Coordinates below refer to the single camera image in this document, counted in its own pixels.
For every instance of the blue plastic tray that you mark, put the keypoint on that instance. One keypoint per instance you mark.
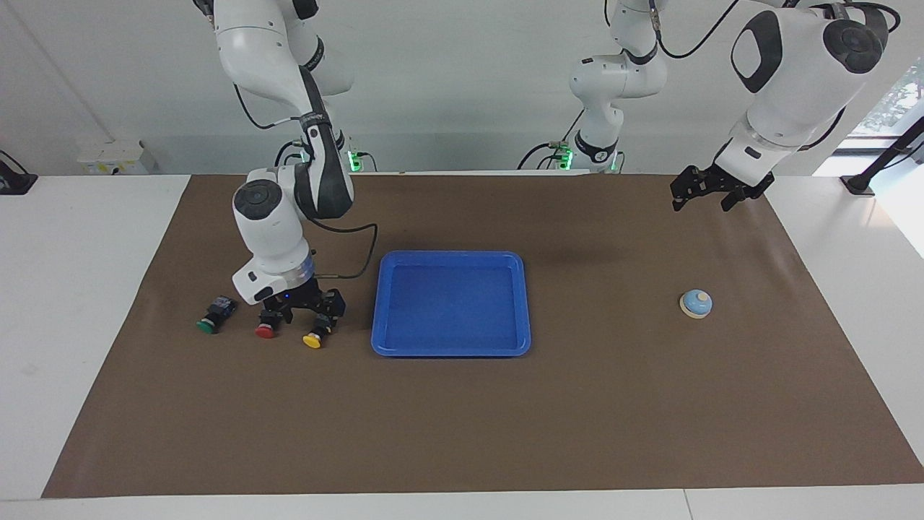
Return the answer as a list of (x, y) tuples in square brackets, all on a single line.
[(451, 307)]

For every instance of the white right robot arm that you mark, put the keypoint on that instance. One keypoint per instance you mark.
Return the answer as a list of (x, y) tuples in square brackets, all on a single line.
[(271, 217)]

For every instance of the black angled stand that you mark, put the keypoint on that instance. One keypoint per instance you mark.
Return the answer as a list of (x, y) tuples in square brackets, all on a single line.
[(877, 162)]

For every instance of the blue service bell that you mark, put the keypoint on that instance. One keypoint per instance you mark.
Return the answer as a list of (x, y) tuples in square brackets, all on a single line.
[(697, 303)]

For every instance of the bright window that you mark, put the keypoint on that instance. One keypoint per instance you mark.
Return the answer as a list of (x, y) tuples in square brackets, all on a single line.
[(891, 101)]

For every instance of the yellow push button switch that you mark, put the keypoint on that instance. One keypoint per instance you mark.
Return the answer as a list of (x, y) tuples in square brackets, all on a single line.
[(314, 339)]

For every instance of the black clamp mount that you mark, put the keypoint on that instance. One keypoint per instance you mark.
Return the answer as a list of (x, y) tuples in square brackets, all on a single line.
[(14, 180)]

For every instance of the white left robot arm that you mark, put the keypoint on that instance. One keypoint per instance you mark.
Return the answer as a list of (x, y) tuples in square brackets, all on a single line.
[(794, 79)]

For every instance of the green push button switch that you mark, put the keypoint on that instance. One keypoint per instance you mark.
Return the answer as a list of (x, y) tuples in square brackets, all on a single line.
[(213, 320)]

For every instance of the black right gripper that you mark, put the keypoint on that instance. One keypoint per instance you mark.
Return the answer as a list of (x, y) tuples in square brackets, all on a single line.
[(303, 297)]

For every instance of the brown table mat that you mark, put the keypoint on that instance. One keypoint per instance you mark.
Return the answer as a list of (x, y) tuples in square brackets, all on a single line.
[(505, 419)]

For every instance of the white wall box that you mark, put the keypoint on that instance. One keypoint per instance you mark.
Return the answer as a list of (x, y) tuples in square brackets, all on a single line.
[(115, 157)]

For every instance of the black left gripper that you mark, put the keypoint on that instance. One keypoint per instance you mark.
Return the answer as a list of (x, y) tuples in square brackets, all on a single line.
[(729, 179)]

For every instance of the red push button switch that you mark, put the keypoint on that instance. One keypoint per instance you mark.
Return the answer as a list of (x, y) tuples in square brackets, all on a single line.
[(265, 331)]

